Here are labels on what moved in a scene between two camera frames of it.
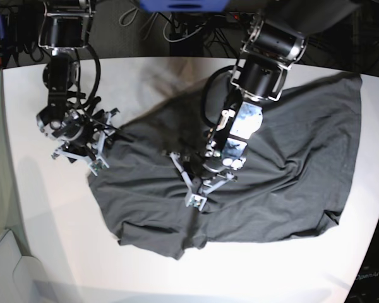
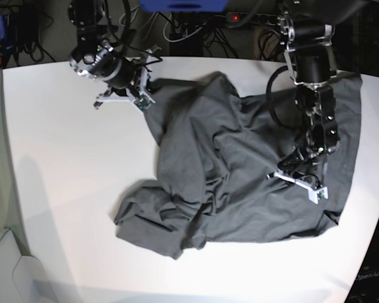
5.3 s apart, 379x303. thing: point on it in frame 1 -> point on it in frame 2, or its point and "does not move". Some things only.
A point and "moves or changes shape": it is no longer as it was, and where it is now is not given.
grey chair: [14, 278] does not move
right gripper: [205, 178] -> [299, 161]
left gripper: [87, 146] -> [132, 73]
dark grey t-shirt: [290, 185] moves or changes shape
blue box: [184, 5] does not move
